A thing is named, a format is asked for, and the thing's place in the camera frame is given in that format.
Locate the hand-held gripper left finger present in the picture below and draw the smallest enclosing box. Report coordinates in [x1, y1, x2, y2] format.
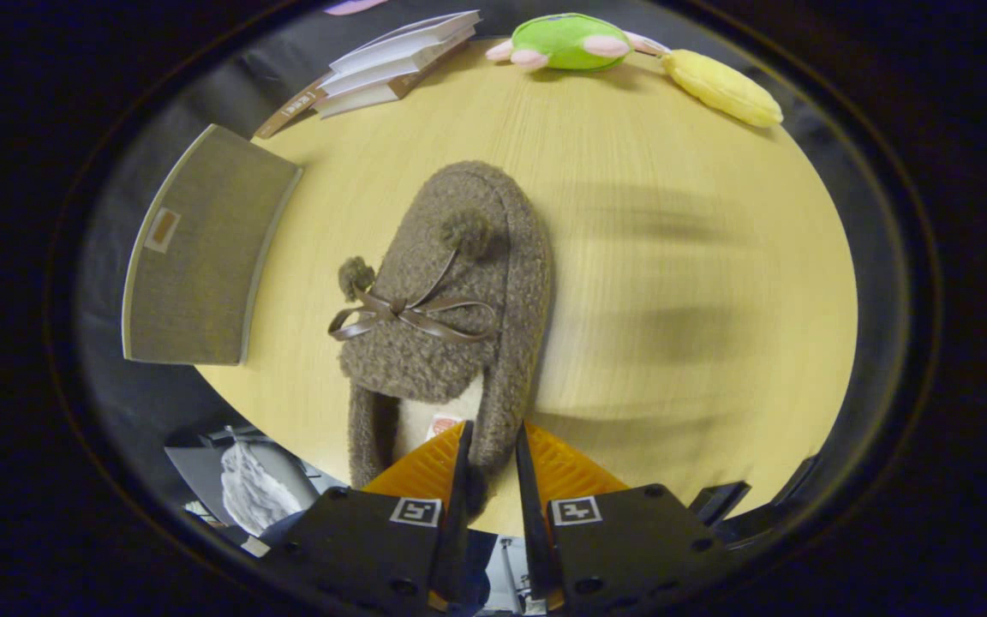
[282, 420, 475, 614]

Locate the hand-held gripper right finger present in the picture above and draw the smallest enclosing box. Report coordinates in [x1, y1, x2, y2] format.
[515, 422, 727, 616]

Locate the brown fuzzy shoe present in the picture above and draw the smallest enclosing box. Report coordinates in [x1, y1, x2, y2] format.
[327, 160, 554, 515]

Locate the grey fabric storage box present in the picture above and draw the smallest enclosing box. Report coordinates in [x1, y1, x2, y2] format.
[121, 124, 304, 367]

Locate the dark flat object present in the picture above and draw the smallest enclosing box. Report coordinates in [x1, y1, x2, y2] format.
[689, 482, 751, 525]

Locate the white crumpled cloth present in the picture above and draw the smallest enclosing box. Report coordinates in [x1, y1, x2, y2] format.
[219, 441, 302, 537]

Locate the grey chair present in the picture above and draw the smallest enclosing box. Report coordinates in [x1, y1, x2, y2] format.
[164, 427, 323, 536]

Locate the black backdrop cloth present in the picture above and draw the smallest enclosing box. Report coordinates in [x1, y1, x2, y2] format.
[72, 0, 910, 515]

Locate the yellow plush toy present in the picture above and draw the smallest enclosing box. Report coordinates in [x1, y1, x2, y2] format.
[661, 49, 784, 129]

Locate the green plush toy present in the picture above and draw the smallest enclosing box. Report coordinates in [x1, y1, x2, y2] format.
[485, 12, 671, 73]

